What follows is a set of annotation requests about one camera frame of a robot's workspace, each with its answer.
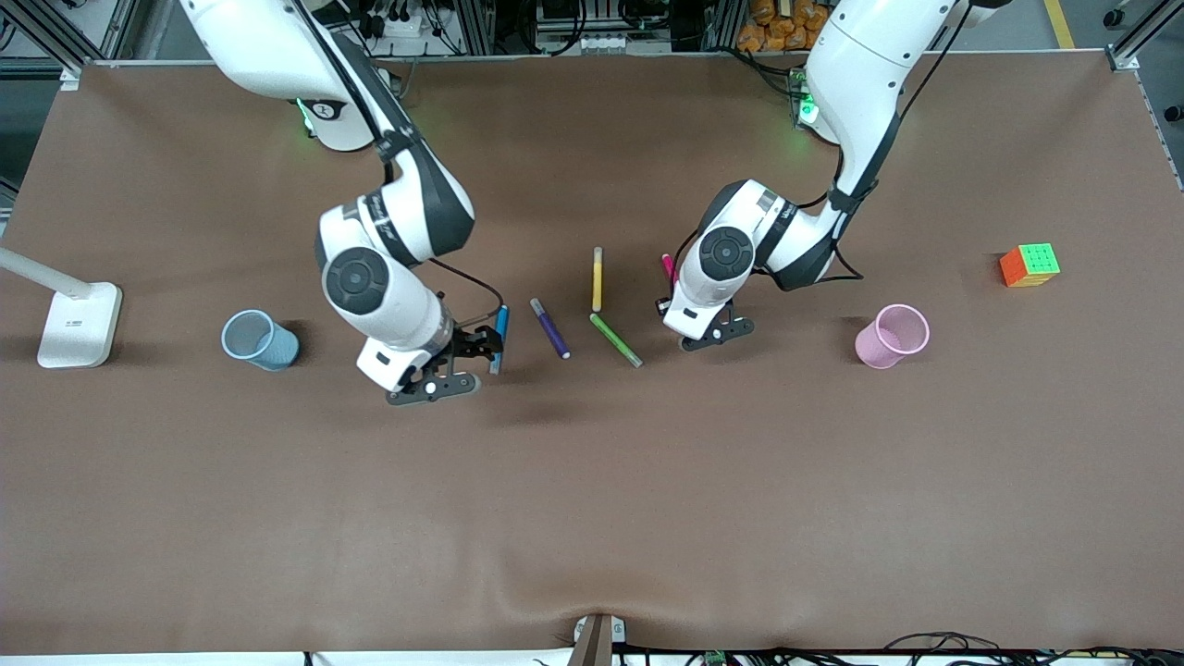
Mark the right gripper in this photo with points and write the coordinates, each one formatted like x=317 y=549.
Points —
x=473 y=344

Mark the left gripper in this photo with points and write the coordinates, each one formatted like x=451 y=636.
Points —
x=659 y=304

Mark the pink marker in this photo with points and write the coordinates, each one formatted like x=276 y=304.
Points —
x=668 y=266

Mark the blue marker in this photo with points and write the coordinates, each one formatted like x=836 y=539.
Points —
x=501 y=319

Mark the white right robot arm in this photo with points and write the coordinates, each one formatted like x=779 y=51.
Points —
x=388 y=287

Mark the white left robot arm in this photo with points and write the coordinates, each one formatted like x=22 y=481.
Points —
x=860 y=83

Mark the green marker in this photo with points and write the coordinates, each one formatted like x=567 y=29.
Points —
x=615 y=339

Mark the yellow marker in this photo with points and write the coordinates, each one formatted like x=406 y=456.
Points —
x=598 y=277

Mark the purple marker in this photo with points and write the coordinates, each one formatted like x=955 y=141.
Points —
x=550 y=329

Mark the brown table mat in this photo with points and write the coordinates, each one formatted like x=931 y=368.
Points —
x=592 y=481

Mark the blue mesh cup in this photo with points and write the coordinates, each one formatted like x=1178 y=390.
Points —
x=268 y=350

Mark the pink mesh cup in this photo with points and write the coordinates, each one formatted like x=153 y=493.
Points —
x=883 y=347

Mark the white socket strip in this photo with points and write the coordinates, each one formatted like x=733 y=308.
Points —
x=620 y=43

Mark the bag of orange items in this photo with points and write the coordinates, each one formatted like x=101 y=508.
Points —
x=782 y=28

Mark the white power strip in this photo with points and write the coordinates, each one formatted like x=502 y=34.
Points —
x=402 y=25

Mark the colourful puzzle cube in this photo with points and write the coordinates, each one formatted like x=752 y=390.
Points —
x=1029 y=266

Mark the white desk lamp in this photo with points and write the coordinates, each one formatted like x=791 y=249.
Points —
x=79 y=324

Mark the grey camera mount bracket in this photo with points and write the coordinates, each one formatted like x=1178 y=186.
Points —
x=597 y=640

